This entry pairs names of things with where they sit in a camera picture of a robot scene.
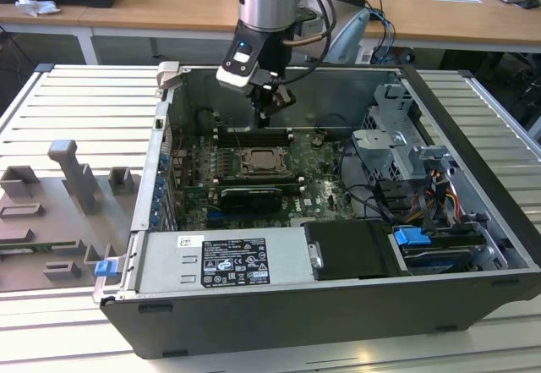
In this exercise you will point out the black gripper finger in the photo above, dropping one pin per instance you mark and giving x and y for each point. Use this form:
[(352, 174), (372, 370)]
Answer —
[(284, 97), (262, 111)]

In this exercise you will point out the black RAM slot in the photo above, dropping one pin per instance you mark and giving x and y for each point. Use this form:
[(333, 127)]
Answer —
[(236, 176), (262, 135), (236, 131), (262, 143), (236, 180), (262, 139), (236, 184)]

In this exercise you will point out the CPU socket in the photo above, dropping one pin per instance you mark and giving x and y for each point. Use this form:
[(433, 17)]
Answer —
[(244, 170)]

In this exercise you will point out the blue expansion slot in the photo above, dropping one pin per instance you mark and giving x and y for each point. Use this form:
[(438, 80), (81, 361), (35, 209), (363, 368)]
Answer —
[(213, 216)]

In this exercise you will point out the pale blue teach pendant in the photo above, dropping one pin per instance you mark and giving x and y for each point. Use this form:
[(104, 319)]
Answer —
[(353, 34)]

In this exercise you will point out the black graphics card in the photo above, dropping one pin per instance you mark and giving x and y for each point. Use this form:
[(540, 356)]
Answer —
[(253, 201)]

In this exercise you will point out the green motherboard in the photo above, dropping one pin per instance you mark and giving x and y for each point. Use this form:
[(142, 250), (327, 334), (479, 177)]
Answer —
[(321, 195)]

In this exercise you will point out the metal disk bay cage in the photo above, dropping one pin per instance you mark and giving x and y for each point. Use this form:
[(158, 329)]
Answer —
[(380, 149)]

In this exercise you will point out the wooden desk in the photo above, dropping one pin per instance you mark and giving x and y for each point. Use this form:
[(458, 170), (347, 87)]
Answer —
[(169, 5)]

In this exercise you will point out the grey power supply unit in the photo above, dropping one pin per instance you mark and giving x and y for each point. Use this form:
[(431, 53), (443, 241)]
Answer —
[(169, 263)]

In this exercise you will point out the hard disk in blue carrier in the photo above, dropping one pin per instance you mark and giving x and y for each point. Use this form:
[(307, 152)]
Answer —
[(410, 237)]

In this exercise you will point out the black open PC case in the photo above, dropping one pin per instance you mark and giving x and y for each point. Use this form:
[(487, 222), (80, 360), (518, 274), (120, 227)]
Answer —
[(296, 326)]

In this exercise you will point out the blue case latch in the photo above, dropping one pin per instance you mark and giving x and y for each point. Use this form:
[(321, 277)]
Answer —
[(105, 269)]

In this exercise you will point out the grey parts rack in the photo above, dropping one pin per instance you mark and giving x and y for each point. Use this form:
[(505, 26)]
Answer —
[(50, 221)]

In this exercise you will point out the black office chair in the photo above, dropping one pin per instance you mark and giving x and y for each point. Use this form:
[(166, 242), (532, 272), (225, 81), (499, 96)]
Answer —
[(528, 89)]

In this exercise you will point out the crumpled white paper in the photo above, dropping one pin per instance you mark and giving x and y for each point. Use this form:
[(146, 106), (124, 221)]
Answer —
[(36, 6)]

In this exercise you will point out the black computer mouse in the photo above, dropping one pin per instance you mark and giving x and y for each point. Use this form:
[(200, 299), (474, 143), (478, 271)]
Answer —
[(528, 4)]

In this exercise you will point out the green RAM stick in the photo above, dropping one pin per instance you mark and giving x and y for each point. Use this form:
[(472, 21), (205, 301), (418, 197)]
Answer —
[(38, 246)]

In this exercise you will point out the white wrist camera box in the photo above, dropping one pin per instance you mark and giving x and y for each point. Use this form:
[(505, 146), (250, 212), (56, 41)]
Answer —
[(238, 68)]

